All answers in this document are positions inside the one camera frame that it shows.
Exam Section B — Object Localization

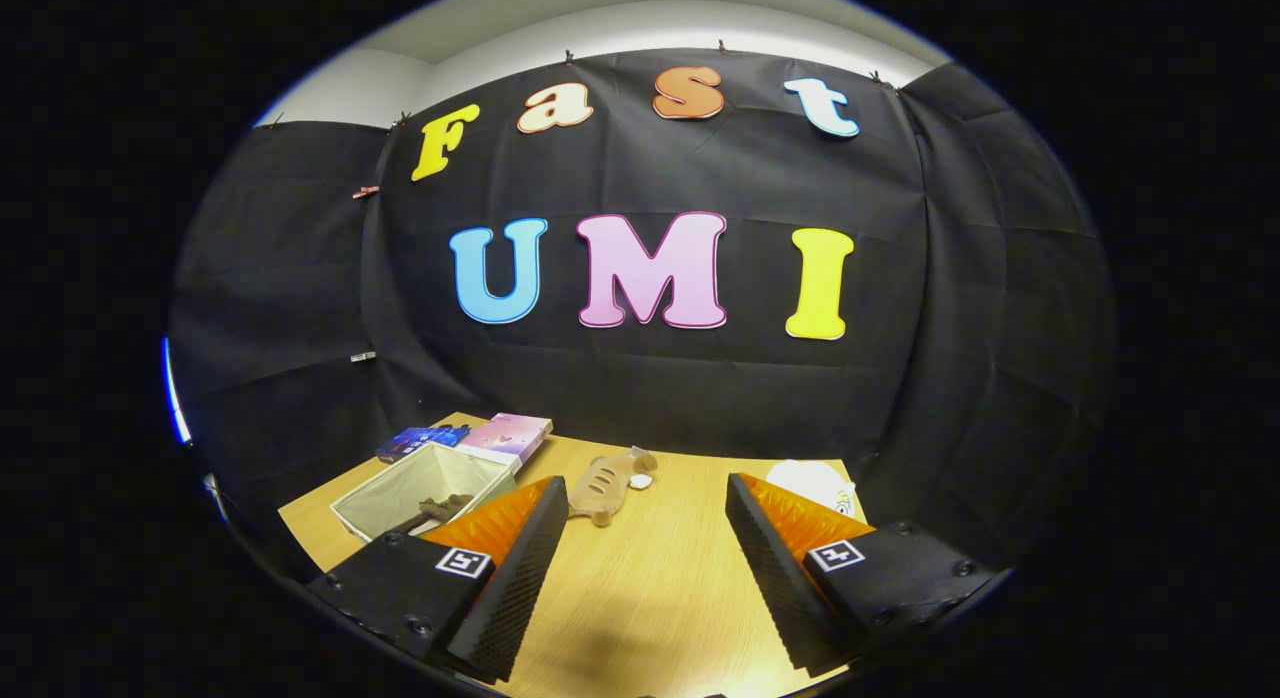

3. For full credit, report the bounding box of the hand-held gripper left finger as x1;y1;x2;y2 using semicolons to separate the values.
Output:
305;475;570;684

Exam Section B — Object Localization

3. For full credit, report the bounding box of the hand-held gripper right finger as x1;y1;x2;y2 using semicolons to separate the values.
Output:
725;472;1001;679

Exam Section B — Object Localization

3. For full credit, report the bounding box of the green lidded cream storage box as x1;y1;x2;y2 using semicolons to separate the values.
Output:
330;441;519;544

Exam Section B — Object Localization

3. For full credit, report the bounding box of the blue printed box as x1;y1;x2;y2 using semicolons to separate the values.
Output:
376;425;471;465

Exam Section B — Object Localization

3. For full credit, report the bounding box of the white plush toy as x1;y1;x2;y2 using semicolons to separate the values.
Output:
766;459;857;519

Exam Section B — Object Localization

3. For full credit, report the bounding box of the tan bread-shaped plush toy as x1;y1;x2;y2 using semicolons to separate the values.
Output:
568;448;659;527

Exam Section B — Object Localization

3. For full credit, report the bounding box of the pink book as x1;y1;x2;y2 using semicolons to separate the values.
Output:
458;412;553;469

